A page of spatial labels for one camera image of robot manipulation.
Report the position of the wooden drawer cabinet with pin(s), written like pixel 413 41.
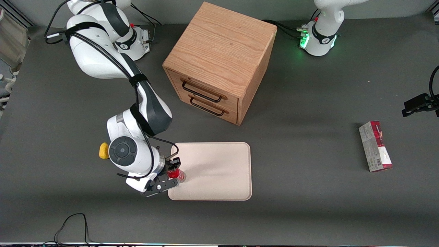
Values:
pixel 223 44

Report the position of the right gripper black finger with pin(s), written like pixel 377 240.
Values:
pixel 161 187
pixel 174 163

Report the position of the white plastic equipment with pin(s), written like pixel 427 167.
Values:
pixel 7 82

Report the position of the yellow toy lemon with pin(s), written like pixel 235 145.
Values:
pixel 103 151

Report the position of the red coke bottle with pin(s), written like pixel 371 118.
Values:
pixel 180 176

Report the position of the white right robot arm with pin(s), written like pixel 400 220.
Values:
pixel 92 51

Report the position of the translucent white plastic bin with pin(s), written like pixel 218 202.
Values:
pixel 12 41

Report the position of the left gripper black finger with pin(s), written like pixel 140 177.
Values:
pixel 413 104

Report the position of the beige plastic tray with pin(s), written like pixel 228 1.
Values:
pixel 219 171

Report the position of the red plaid cardboard box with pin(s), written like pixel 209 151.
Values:
pixel 374 147

